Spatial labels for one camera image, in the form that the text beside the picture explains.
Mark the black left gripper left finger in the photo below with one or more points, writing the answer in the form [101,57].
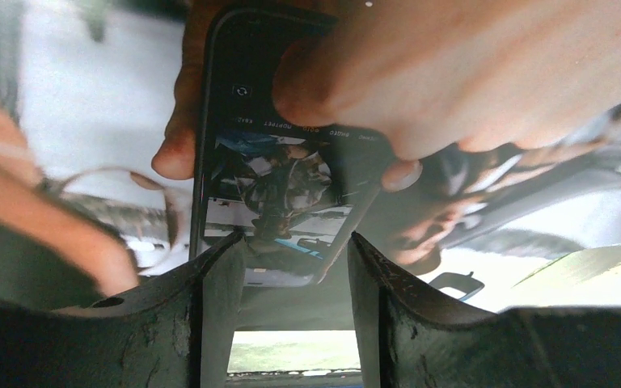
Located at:
[175,330]

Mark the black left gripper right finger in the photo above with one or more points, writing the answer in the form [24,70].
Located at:
[410,334]

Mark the large printed photo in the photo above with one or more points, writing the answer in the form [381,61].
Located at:
[86,86]

